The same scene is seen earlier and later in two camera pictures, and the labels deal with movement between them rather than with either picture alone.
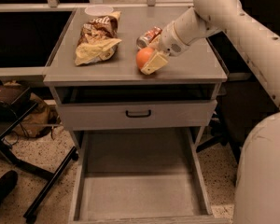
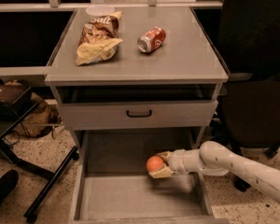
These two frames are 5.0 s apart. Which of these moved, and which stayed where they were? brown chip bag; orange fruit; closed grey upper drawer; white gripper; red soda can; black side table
Moved: orange fruit; white gripper
Stayed: brown chip bag; black side table; closed grey upper drawer; red soda can
